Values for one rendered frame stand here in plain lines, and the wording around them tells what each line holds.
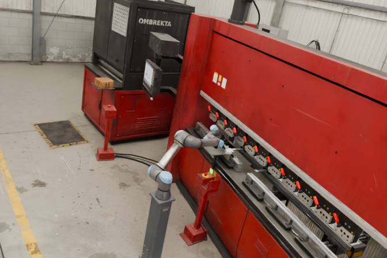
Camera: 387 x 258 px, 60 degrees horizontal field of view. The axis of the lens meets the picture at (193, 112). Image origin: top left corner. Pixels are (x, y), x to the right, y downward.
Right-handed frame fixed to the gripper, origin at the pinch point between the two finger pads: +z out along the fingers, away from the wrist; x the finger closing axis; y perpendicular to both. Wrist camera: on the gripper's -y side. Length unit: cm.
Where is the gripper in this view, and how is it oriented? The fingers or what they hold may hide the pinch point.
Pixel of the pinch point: (224, 150)
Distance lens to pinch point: 372.9
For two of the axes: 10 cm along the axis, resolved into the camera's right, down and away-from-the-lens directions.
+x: -4.1, -4.0, 8.2
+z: 4.4, 7.0, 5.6
